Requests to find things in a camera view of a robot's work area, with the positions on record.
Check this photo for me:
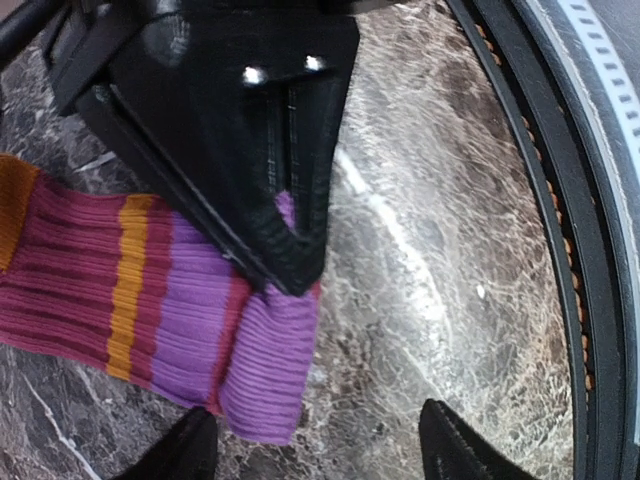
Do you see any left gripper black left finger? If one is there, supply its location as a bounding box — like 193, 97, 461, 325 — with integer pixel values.
116, 407, 218, 480

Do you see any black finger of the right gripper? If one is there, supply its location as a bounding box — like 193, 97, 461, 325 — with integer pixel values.
77, 9, 359, 296

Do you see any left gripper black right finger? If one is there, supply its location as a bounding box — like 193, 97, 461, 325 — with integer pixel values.
418, 399, 534, 480

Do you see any maroon purple orange striped sock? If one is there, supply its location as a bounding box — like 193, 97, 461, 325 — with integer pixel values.
1, 155, 318, 445

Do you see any black front frame rail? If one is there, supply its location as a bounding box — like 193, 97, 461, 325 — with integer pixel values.
450, 1, 639, 479

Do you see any white slotted cable duct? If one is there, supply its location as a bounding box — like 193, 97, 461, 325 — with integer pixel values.
529, 0, 640, 446

